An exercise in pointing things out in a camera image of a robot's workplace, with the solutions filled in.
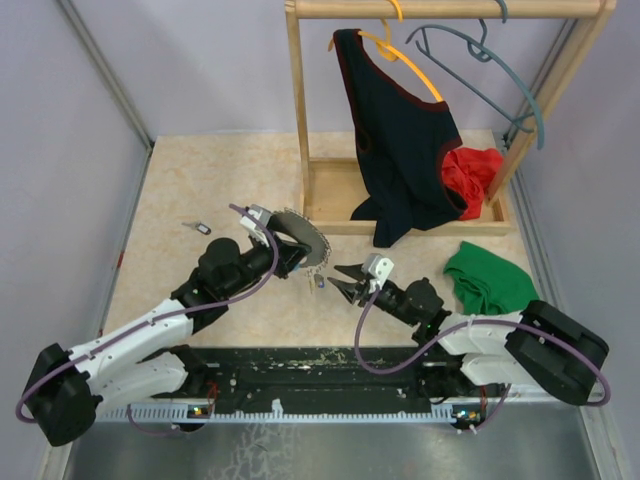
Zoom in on left aluminium frame rail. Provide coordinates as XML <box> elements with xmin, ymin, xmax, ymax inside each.
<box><xmin>54</xmin><ymin>0</ymin><xmax>155</xmax><ymax>151</ymax></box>

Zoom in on wooden clothes rack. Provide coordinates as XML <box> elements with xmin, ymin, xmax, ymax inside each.
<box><xmin>284</xmin><ymin>1</ymin><xmax>616</xmax><ymax>237</ymax></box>

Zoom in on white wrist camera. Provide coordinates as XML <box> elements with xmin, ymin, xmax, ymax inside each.
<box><xmin>361</xmin><ymin>253</ymin><xmax>395</xmax><ymax>293</ymax></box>
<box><xmin>240</xmin><ymin>204</ymin><xmax>272</xmax><ymax>246</ymax></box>

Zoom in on grey slotted cable duct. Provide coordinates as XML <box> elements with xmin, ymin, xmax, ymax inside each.
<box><xmin>99</xmin><ymin>397</ymin><xmax>506</xmax><ymax>426</ymax></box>

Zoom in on metal disc with keyrings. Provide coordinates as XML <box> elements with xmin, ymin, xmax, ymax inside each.
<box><xmin>275</xmin><ymin>208</ymin><xmax>332</xmax><ymax>271</ymax></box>

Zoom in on navy tank top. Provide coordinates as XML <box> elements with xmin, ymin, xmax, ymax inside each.
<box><xmin>333</xmin><ymin>29</ymin><xmax>467</xmax><ymax>248</ymax></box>

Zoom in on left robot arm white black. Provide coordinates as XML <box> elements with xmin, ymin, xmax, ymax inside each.
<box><xmin>15</xmin><ymin>206</ymin><xmax>329</xmax><ymax>446</ymax></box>

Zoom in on green cloth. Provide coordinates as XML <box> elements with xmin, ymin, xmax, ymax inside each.
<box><xmin>443</xmin><ymin>241</ymin><xmax>540</xmax><ymax>315</ymax></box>

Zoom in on grey-blue clothes hanger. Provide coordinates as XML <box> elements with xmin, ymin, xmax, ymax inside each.
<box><xmin>405</xmin><ymin>18</ymin><xmax>546</xmax><ymax>150</ymax></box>

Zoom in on yellow clothes hanger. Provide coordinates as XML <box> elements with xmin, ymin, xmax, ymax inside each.
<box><xmin>327</xmin><ymin>1</ymin><xmax>444</xmax><ymax>105</ymax></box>

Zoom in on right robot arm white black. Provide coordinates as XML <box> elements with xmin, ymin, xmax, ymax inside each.
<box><xmin>329</xmin><ymin>255</ymin><xmax>612</xmax><ymax>407</ymax></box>

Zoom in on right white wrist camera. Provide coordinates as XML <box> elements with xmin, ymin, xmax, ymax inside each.
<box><xmin>361</xmin><ymin>253</ymin><xmax>395</xmax><ymax>293</ymax></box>

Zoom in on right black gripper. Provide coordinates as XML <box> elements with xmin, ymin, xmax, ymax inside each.
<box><xmin>329</xmin><ymin>263</ymin><xmax>419</xmax><ymax>327</ymax></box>

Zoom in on right aluminium frame rail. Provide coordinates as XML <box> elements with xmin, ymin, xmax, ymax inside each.
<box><xmin>499</xmin><ymin>19</ymin><xmax>581</xmax><ymax>346</ymax></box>

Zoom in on aluminium frame rail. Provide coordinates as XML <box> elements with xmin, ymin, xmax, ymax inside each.
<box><xmin>499</xmin><ymin>19</ymin><xmax>581</xmax><ymax>346</ymax></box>
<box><xmin>54</xmin><ymin>0</ymin><xmax>155</xmax><ymax>151</ymax></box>

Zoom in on red cloth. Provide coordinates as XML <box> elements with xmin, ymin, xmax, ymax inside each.
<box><xmin>442</xmin><ymin>147</ymin><xmax>503</xmax><ymax>221</ymax></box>

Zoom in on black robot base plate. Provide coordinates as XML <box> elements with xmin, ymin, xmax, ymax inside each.
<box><xmin>171</xmin><ymin>347</ymin><xmax>504</xmax><ymax>415</ymax></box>

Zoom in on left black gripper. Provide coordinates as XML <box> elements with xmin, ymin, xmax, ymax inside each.
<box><xmin>221</xmin><ymin>227</ymin><xmax>311</xmax><ymax>299</ymax></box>

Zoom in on key with black tag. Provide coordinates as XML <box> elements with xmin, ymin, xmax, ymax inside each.
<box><xmin>182</xmin><ymin>221</ymin><xmax>211</xmax><ymax>235</ymax></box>

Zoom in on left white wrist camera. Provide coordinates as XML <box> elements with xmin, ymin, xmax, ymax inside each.
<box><xmin>240</xmin><ymin>204</ymin><xmax>272</xmax><ymax>246</ymax></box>

